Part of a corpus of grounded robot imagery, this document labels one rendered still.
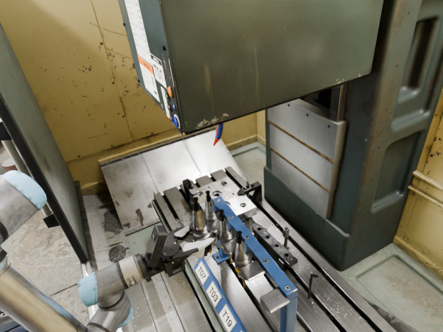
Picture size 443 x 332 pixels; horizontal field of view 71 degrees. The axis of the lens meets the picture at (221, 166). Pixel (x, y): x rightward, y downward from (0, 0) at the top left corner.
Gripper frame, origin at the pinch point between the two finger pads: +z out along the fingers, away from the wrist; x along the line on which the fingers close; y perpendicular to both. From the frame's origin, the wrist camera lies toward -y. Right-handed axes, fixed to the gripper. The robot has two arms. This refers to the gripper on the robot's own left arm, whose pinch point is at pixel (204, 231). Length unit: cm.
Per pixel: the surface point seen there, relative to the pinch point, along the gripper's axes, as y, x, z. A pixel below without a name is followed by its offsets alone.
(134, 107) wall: 16, -140, 10
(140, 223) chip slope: 71, -92, -14
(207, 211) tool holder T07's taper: 9.3, -16.1, 7.3
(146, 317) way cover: 60, -22, -26
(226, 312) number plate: 39.5, 3.6, 0.9
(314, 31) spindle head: -45, -7, 43
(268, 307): 12.2, 22.6, 6.5
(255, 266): 12.5, 9.7, 10.5
